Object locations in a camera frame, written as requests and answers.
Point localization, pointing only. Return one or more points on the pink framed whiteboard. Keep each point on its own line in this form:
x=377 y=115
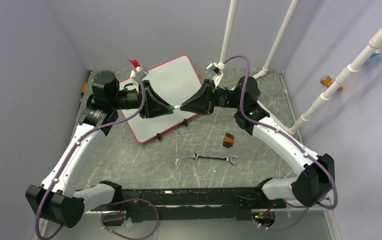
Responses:
x=174 y=81

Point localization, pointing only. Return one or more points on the black whiteboard clip left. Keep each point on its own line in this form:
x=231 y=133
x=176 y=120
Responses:
x=158 y=136

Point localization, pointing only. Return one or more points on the blue wall fitting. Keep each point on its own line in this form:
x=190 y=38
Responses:
x=375 y=53

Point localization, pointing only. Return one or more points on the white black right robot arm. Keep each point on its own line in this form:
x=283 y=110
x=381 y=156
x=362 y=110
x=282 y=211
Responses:
x=315 y=174

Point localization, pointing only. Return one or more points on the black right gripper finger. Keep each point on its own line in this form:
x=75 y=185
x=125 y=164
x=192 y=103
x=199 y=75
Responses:
x=200 y=110
x=198 y=98

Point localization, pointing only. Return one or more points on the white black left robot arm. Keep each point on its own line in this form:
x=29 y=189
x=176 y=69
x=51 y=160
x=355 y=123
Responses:
x=57 y=199

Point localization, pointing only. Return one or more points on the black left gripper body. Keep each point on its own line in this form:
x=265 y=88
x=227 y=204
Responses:
x=147 y=107

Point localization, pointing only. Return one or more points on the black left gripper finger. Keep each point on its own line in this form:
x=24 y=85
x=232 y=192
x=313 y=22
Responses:
x=154 y=113
x=152 y=98

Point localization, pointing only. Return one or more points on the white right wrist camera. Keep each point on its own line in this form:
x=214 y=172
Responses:
x=216 y=69

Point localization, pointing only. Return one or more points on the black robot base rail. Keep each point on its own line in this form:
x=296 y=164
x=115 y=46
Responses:
x=238 y=203

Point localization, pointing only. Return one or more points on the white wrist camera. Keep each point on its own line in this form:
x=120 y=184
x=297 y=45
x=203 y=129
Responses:
x=142 y=72
x=216 y=69

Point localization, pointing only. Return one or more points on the orange wall fitting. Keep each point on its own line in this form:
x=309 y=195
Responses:
x=326 y=81

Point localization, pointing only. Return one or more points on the white PVC pipe frame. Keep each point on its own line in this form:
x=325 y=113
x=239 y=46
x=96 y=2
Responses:
x=266 y=30

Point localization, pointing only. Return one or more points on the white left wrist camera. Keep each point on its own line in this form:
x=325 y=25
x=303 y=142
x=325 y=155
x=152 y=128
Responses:
x=142 y=72

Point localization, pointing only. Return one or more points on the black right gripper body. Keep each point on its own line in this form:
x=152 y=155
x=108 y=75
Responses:
x=209 y=97

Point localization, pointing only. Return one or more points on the black orange hex key set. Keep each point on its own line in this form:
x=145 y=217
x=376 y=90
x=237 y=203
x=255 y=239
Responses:
x=228 y=140

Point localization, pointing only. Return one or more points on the silver open-end wrench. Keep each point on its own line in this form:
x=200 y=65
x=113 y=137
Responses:
x=229 y=159

